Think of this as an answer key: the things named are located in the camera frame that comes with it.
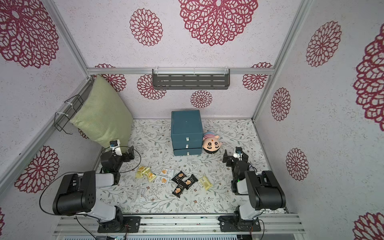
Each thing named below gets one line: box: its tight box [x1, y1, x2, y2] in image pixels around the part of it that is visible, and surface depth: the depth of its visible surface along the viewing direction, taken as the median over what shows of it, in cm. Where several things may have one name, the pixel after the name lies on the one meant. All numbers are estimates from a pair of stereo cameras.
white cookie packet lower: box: [154, 174, 170, 186], surface depth 89 cm
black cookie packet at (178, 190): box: [172, 184, 186, 199], surface depth 85 cm
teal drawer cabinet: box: [171, 110, 204, 156], surface depth 92 cm
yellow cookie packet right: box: [199, 176, 213, 191], surface depth 89 cm
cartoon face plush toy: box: [202, 131, 222, 154], surface depth 98 cm
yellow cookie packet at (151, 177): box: [142, 167, 157, 183], surface depth 90 cm
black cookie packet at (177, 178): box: [171, 170, 187, 184], surface depth 90 cm
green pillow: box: [69, 75, 134, 153], surface depth 85 cm
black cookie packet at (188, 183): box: [182, 174, 199, 190], surface depth 89 cm
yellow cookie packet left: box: [135, 165, 151, 180], surface depth 92 cm
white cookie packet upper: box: [161, 168, 175, 178], surface depth 92 cm
